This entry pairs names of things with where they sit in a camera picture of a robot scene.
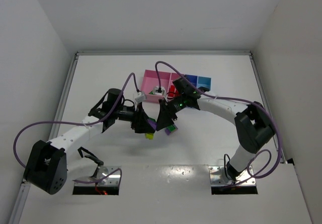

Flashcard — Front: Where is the yellow-green lego plate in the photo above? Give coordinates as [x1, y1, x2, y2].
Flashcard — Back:
[145, 133, 154, 140]

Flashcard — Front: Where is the red lego brick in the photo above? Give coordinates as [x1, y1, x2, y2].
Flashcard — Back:
[168, 85, 179, 98]

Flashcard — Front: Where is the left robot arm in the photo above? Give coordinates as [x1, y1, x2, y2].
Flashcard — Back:
[23, 88, 155, 195]

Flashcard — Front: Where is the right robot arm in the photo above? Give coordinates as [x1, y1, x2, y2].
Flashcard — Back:
[156, 77, 276, 183]

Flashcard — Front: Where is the pink large container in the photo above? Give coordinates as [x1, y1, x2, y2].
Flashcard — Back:
[141, 69, 171, 103]

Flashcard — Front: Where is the dark blue container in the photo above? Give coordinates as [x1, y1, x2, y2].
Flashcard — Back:
[185, 74, 198, 87]

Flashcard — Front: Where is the light blue container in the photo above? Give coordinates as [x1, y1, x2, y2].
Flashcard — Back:
[197, 76, 211, 91]

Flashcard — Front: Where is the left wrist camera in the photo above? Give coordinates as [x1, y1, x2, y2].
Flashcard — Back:
[134, 91, 147, 104]

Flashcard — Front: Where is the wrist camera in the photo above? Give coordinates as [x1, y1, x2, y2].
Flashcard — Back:
[134, 91, 147, 104]
[152, 86, 167, 99]

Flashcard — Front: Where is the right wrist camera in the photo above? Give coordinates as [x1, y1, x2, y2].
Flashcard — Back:
[152, 86, 167, 99]

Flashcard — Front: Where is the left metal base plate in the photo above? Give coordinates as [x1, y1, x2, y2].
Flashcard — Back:
[73, 166, 122, 188]

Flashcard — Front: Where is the metal base plate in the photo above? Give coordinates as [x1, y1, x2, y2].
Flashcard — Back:
[73, 166, 122, 188]
[209, 166, 256, 187]

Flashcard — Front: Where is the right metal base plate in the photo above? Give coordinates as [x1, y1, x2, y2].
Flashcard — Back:
[209, 166, 256, 187]

